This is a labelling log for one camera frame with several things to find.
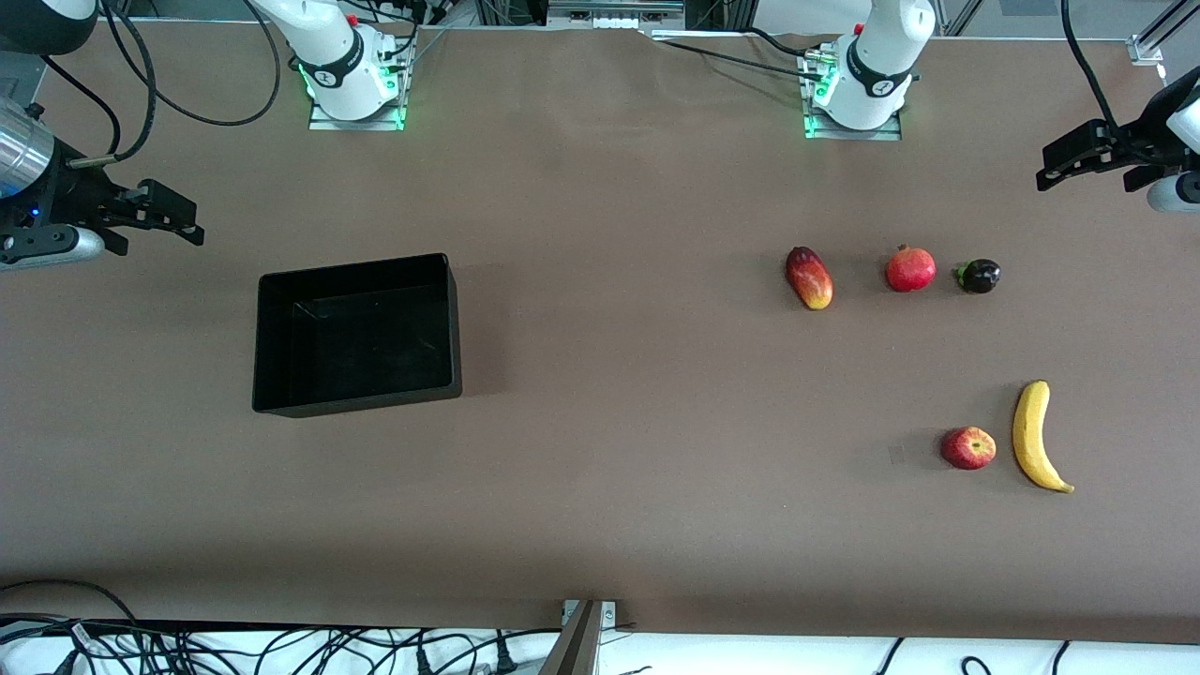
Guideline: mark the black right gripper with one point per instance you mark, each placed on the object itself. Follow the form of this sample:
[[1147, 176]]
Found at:
[[67, 195]]

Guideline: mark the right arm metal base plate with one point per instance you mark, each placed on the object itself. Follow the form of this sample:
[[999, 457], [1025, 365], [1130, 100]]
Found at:
[[356, 123]]

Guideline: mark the red pomegranate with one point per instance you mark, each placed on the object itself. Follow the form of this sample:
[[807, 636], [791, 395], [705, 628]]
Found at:
[[910, 269]]

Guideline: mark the aluminium corner profile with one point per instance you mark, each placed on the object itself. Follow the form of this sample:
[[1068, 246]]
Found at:
[[1158, 37]]

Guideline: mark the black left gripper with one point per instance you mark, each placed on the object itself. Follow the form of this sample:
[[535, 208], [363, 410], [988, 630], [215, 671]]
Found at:
[[1140, 147]]

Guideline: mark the red yellow mango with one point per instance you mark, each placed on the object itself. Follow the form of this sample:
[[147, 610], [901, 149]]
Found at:
[[809, 278]]

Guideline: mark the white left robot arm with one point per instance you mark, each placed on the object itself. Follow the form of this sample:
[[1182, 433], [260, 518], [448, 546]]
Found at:
[[877, 56]]

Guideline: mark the black plastic box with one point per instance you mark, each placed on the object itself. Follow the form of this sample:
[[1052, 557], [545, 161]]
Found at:
[[356, 337]]

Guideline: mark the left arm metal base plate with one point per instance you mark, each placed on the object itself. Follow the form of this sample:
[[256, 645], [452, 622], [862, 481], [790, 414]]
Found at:
[[853, 134]]

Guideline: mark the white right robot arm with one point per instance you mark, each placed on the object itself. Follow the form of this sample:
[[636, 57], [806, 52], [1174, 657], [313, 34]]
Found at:
[[328, 47]]

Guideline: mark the dark purple eggplant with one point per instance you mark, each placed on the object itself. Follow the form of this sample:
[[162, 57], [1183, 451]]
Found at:
[[980, 277]]

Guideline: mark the metal bracket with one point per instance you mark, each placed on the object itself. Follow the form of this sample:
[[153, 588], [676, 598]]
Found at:
[[577, 647]]

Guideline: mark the aluminium frame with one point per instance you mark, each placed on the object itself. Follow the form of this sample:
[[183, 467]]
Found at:
[[614, 11]]

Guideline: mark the red apple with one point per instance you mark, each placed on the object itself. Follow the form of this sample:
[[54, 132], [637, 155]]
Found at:
[[968, 448]]

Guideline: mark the yellow banana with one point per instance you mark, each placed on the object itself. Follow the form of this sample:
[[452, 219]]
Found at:
[[1028, 431]]

